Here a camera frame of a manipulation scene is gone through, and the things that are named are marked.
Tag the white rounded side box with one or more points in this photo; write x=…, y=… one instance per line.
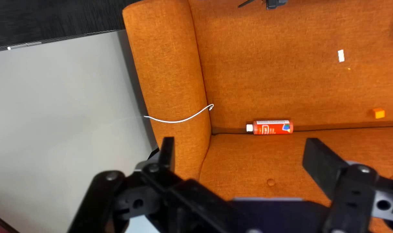
x=54, y=129

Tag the small orange cube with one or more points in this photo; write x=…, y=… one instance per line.
x=379, y=112

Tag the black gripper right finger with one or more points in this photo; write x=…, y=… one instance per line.
x=320, y=161

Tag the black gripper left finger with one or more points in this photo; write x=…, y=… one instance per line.
x=167, y=150

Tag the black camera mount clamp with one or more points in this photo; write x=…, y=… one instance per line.
x=274, y=2

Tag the small white paper tag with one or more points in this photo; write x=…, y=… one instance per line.
x=341, y=55

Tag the orange bottle with white cap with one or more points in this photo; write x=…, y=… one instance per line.
x=271, y=127

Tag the orange fabric sofa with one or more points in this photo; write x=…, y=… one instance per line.
x=269, y=64

